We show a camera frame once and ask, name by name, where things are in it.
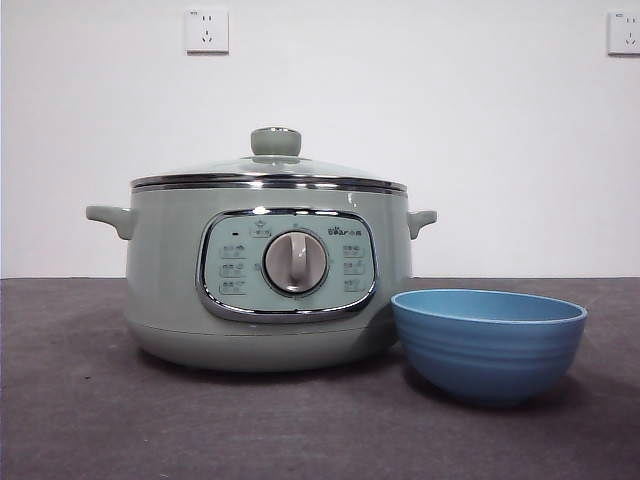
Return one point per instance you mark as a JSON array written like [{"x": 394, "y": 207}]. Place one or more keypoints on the white wall socket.
[
  {"x": 207, "y": 31},
  {"x": 625, "y": 32}
]

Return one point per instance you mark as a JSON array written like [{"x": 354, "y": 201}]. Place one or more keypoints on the pale green electric steamer pot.
[{"x": 165, "y": 280}]

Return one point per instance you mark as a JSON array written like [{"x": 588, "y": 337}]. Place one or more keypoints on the glass lid with green knob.
[{"x": 276, "y": 141}]

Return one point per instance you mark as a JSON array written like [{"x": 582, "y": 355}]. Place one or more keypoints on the blue ribbed bowl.
[{"x": 487, "y": 360}]

